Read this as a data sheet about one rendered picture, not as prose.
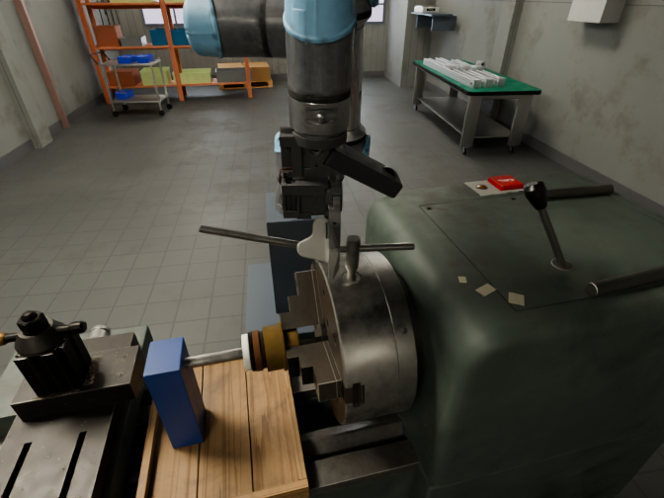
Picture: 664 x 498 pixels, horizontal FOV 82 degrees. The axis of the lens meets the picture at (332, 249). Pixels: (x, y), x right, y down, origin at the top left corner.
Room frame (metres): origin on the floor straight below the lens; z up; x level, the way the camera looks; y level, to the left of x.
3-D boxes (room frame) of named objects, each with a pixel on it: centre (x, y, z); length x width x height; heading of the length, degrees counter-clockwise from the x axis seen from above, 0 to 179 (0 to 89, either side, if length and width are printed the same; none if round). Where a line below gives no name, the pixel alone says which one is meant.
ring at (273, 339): (0.51, 0.11, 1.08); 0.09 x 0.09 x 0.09; 13
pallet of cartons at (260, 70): (8.75, 1.84, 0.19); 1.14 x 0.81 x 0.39; 99
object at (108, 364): (0.50, 0.50, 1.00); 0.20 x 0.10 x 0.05; 103
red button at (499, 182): (0.87, -0.42, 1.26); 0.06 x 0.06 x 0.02; 13
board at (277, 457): (0.48, 0.23, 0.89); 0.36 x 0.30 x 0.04; 13
